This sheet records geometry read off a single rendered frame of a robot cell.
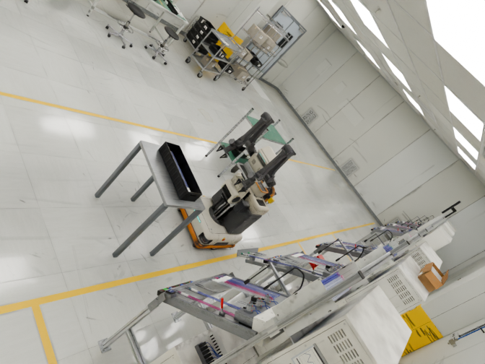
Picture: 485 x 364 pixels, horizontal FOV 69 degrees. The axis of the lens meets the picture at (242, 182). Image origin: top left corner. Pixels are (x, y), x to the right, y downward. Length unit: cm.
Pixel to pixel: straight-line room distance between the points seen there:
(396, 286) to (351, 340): 145
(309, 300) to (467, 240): 1031
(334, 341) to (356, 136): 1095
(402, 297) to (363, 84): 1024
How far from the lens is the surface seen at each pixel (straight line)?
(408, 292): 324
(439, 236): 786
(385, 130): 1233
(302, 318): 188
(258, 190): 396
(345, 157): 1252
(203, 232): 392
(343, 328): 184
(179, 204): 293
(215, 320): 220
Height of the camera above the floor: 243
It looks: 24 degrees down
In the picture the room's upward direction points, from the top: 48 degrees clockwise
